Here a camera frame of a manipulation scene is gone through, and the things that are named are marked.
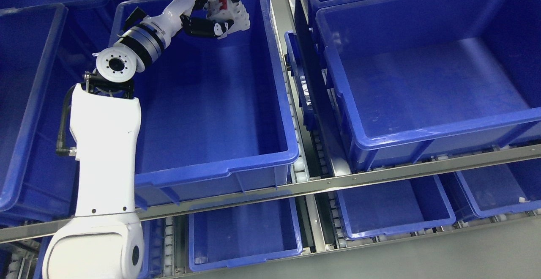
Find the large blue bin left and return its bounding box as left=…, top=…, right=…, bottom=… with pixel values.
left=0, top=3, right=77, bottom=227

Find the blue bin far lower right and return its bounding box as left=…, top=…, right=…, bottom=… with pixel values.
left=440, top=159, right=541, bottom=222

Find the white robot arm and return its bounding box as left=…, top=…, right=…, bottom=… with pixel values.
left=41, top=8, right=165, bottom=279

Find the metal shelf rail frame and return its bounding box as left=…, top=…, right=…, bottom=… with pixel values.
left=0, top=0, right=541, bottom=279

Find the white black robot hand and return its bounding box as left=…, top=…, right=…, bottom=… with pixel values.
left=146, top=0, right=235, bottom=43

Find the large blue bin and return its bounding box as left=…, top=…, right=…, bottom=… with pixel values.
left=134, top=0, right=299, bottom=208
left=315, top=0, right=541, bottom=172
left=0, top=3, right=77, bottom=227

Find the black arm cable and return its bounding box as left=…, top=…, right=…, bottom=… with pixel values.
left=56, top=85, right=77, bottom=157

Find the large blue bin centre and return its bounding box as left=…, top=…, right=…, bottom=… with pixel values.
left=134, top=0, right=299, bottom=208

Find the grey circuit breaker red switch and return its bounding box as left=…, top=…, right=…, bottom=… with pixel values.
left=207, top=0, right=251, bottom=38

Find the blue bin lower centre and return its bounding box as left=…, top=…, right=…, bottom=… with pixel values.
left=188, top=198, right=303, bottom=272

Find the large blue bin right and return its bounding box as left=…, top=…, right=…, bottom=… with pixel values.
left=315, top=0, right=541, bottom=172

